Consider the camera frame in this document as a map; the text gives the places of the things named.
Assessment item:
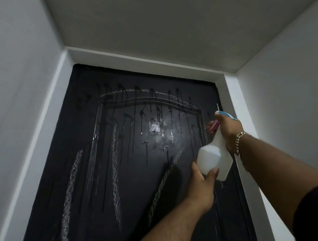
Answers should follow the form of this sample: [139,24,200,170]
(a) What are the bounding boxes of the person's right hand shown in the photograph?
[206,113,245,155]

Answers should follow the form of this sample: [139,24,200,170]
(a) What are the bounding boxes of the person's left hand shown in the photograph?
[185,161,220,215]

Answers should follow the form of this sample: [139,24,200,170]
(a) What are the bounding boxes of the white spray bottle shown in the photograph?
[196,104,238,182]

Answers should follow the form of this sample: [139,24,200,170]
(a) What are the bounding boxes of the person's left forearm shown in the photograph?
[140,197,208,241]

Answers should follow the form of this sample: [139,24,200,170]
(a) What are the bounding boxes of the person's right forearm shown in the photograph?
[235,135,318,232]

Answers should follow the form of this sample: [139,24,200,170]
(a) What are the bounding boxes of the black wooden door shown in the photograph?
[24,63,257,241]

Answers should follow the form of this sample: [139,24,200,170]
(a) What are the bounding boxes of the dark sleeve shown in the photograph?
[293,186,318,241]

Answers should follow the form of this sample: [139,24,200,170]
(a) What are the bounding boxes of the silver chain bracelet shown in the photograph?
[235,132,252,172]

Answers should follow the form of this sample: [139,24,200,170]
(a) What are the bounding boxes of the white door frame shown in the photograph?
[0,46,296,241]

